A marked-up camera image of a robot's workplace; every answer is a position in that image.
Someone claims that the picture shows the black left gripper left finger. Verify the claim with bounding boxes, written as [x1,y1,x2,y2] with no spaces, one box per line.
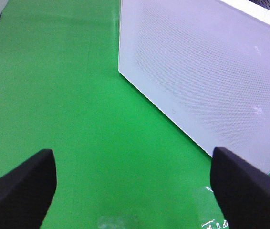
[0,149,57,229]

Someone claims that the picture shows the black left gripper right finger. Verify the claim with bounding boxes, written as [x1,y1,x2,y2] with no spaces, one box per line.
[210,147,270,229]

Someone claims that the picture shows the white microwave door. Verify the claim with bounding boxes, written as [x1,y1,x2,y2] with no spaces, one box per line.
[118,0,270,173]

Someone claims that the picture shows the green table mat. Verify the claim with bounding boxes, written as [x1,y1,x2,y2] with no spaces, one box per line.
[0,0,270,229]

